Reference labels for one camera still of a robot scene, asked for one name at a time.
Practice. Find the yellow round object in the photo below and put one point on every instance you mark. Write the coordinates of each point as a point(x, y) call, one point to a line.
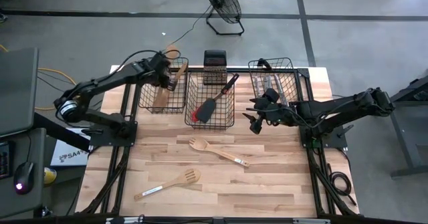
point(50, 175)

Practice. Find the grey flat panel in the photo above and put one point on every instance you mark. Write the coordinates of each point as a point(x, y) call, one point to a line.
point(18, 90)

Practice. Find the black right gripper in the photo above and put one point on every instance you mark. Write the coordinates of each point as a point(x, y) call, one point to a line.
point(281, 112)

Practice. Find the black table frame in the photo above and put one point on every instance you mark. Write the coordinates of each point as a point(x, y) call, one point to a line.
point(240, 71)

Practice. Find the black computer mouse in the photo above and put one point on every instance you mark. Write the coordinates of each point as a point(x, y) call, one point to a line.
point(23, 177)

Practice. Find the white paper sign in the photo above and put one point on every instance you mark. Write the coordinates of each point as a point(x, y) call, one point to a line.
point(72, 157)

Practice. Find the steel table knife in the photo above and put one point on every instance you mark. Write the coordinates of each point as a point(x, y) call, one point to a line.
point(280, 88)

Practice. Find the wooden slotted spoon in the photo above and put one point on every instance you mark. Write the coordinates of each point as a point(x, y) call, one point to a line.
point(190, 176)

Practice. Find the black floor fan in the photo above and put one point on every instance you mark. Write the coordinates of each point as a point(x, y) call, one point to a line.
point(222, 0)

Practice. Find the black keyboard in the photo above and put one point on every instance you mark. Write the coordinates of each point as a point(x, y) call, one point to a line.
point(5, 160)

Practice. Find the person's shoe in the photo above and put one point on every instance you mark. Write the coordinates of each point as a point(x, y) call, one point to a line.
point(2, 17)

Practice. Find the black metal beam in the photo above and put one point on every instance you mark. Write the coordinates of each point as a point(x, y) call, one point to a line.
point(60, 132)

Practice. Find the black box grater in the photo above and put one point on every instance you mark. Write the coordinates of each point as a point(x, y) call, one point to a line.
point(215, 61)

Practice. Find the black spatula with red button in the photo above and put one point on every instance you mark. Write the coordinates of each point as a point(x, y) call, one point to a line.
point(207, 110)

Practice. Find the dark grey desk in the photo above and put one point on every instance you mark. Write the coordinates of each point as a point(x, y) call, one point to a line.
point(36, 200)

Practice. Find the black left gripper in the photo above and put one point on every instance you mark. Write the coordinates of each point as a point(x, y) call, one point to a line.
point(160, 70)

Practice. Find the wooden spork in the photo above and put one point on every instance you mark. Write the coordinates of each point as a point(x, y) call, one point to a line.
point(200, 144)

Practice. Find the silver metal bracket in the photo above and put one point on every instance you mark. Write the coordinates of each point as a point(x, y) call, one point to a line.
point(132, 221)
point(311, 221)

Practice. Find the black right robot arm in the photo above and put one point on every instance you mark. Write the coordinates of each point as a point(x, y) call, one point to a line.
point(334, 108)

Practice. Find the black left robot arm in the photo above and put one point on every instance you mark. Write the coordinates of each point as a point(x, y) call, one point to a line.
point(100, 82)

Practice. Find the grey metal stand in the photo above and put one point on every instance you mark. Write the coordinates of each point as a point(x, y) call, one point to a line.
point(411, 133)

